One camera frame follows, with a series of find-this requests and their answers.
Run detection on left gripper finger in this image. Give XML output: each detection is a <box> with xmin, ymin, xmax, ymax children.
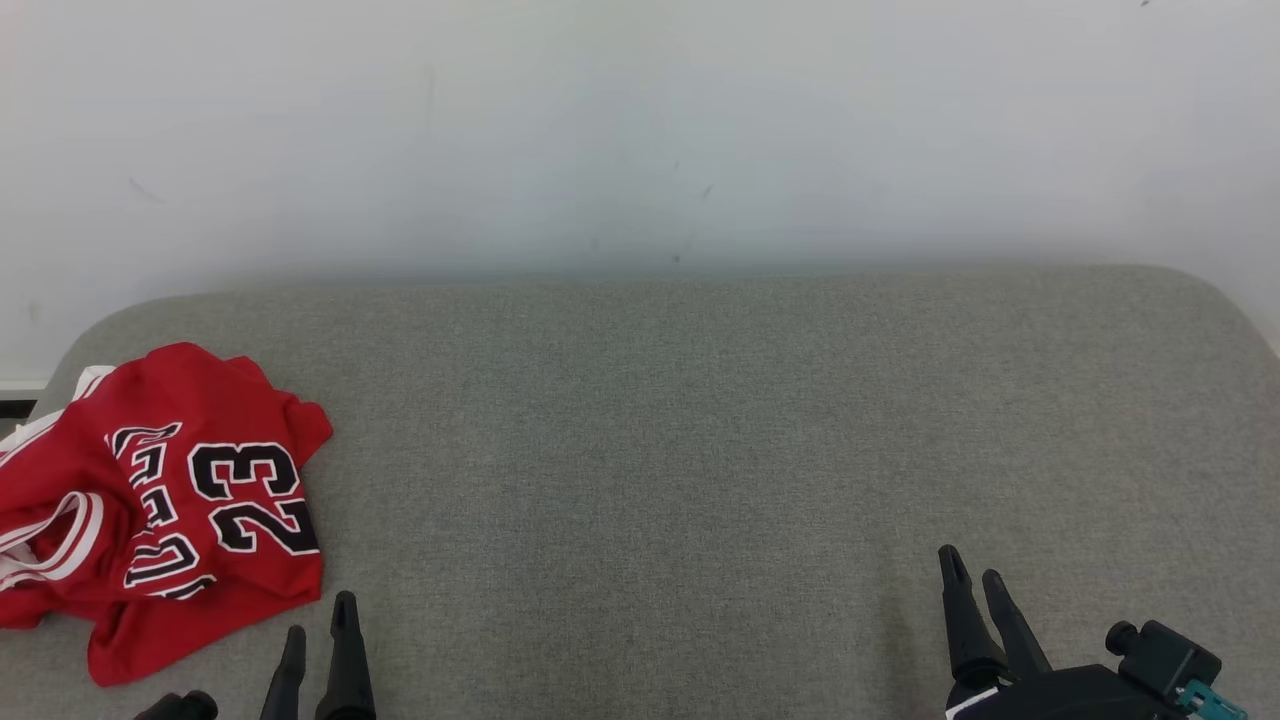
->
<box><xmin>316</xmin><ymin>590</ymin><xmax>377</xmax><ymax>720</ymax></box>
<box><xmin>260</xmin><ymin>626</ymin><xmax>307</xmax><ymax>720</ymax></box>

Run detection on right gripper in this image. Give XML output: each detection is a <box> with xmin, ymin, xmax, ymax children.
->
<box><xmin>938</xmin><ymin>545</ymin><xmax>1191</xmax><ymax>720</ymax></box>

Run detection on red basketball jersey number 23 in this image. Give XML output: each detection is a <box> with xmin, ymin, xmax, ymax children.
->
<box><xmin>0</xmin><ymin>342</ymin><xmax>334</xmax><ymax>688</ymax></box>

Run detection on red shorts with white stripe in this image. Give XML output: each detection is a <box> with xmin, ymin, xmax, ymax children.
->
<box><xmin>0</xmin><ymin>342</ymin><xmax>263</xmax><ymax>471</ymax></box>

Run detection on grey fabric sofa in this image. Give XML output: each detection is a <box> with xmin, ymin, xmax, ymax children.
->
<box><xmin>0</xmin><ymin>263</ymin><xmax>1280</xmax><ymax>720</ymax></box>

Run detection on white skirting board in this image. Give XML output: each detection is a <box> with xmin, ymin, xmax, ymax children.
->
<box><xmin>0</xmin><ymin>378</ymin><xmax>51</xmax><ymax>419</ymax></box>

